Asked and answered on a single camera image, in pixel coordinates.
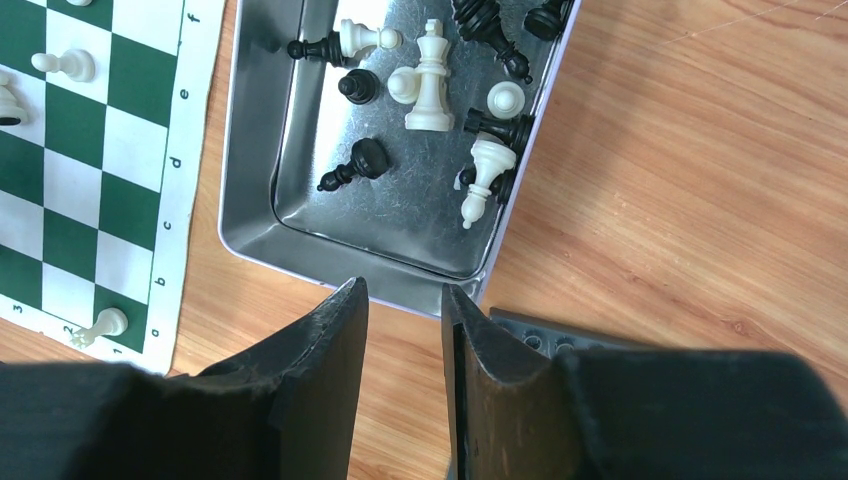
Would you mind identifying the white bishop in tin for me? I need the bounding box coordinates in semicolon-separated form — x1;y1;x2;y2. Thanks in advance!
460;133;517;230

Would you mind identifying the white king piece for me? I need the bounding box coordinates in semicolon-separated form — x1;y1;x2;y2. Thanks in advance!
405;19;453;132

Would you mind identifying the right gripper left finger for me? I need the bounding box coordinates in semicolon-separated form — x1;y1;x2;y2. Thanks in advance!
1;277;369;479

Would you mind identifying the grey lego baseplate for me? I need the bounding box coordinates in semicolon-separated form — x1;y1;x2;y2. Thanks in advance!
489;308;655;358

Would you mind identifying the green white chess mat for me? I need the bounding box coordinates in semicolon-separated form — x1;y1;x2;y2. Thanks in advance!
1;1;225;374

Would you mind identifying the white piece board corner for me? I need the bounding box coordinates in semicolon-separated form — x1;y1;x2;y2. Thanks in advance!
70;307;129;349

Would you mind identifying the black pawn in tin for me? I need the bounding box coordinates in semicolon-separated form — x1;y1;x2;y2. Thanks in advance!
337;69;381;105

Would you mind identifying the metal tin box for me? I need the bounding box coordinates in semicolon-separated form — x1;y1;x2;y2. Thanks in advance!
218;0;584;318

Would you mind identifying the white pawn on board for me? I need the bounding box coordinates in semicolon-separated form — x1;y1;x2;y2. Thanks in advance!
31;49;96;82

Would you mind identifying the black bishop in tin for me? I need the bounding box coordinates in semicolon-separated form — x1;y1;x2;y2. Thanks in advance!
317;138;390;192

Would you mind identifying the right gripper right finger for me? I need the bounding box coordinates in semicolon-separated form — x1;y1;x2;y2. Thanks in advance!
441;284;847;479

